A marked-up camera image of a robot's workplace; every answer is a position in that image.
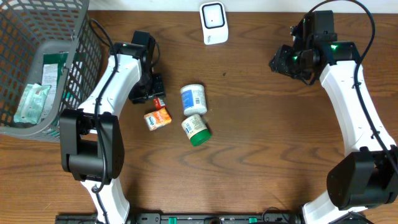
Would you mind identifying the pale green wipes packet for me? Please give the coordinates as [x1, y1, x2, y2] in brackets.
[14, 83, 50, 124]

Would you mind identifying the white barcode scanner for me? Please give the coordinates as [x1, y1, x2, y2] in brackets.
[199, 1, 229, 45]

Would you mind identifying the green white package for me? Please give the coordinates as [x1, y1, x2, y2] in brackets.
[39, 52, 68, 121]

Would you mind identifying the white jar blue label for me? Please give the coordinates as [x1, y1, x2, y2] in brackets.
[180, 84, 208, 116]

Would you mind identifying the orange small box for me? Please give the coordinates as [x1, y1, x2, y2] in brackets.
[144, 108, 172, 131]

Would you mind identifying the red white small packet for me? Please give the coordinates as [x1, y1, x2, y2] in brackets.
[153, 98, 166, 110]

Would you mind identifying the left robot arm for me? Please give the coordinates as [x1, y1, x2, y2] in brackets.
[55, 30, 165, 223]

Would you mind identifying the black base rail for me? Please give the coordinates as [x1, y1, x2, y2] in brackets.
[55, 212, 302, 224]

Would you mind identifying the green lid jar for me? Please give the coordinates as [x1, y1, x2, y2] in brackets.
[182, 114, 211, 147]

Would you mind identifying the grey plastic mesh basket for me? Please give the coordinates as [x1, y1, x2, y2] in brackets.
[1, 0, 102, 142]

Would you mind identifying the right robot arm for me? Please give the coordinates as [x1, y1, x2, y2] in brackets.
[269, 11, 397, 223]

